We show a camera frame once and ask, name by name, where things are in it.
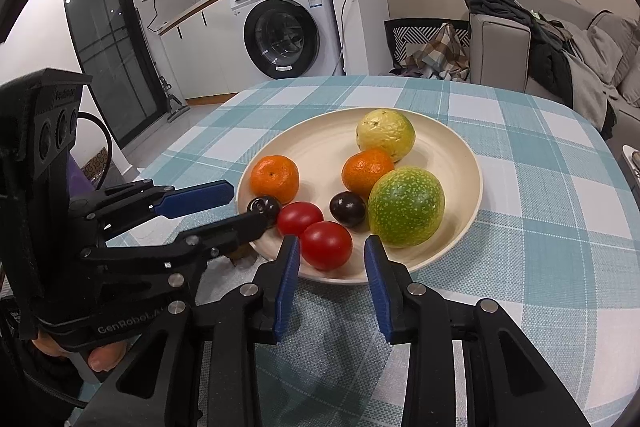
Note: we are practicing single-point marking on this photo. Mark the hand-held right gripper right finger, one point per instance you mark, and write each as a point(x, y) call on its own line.
point(377, 287)

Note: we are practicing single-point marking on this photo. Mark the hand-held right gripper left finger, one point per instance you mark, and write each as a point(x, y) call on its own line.
point(286, 287)

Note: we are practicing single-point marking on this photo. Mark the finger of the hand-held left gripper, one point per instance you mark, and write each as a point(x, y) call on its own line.
point(200, 198)
point(235, 229)

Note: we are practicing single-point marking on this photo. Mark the dark purple plum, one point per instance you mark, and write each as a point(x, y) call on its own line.
point(347, 208)
point(266, 206)

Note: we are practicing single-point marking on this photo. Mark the red tomato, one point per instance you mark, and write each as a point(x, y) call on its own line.
point(326, 244)
point(300, 217)

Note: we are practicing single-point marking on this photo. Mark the orange mandarin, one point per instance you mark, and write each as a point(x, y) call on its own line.
point(365, 172)
point(274, 179)

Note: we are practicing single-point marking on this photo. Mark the large green fruit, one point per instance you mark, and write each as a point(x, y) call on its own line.
point(406, 207)

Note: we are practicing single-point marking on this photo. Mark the cream round plate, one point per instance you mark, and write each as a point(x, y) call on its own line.
point(320, 142)

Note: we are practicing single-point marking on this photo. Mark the person's left hand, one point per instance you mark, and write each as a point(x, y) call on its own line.
point(107, 357)

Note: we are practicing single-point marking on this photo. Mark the purple cloth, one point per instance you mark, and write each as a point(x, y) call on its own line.
point(74, 177)

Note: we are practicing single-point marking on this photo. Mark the patterned brown box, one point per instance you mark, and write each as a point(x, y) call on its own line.
point(97, 167)

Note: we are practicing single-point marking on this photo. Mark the floor mop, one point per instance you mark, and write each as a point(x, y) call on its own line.
point(176, 107)

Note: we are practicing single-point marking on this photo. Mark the white base cabinets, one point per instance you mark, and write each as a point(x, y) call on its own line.
point(205, 52)

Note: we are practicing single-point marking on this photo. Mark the yellow guava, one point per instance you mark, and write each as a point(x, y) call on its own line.
point(385, 134)

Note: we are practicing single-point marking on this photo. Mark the teal checked tablecloth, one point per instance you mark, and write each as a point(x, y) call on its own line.
point(525, 207)

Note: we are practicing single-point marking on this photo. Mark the black framed glass door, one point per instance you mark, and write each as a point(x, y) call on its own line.
point(105, 42)

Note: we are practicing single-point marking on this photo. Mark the plaid cloth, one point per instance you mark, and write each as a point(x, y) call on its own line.
point(440, 52)

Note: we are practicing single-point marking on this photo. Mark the black striped chair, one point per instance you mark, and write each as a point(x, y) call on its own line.
point(407, 37)

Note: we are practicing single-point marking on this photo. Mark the grey sofa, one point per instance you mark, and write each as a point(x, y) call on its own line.
point(497, 52)

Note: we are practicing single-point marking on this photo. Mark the white side table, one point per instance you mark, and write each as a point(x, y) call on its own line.
point(632, 164)

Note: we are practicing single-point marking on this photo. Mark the grey blanket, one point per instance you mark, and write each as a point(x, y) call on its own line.
point(585, 82)

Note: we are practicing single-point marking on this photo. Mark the dark clothing pile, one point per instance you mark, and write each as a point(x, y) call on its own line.
point(500, 7)

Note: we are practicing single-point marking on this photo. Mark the grey cushion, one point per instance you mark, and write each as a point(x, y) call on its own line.
point(612, 42)
point(631, 82)

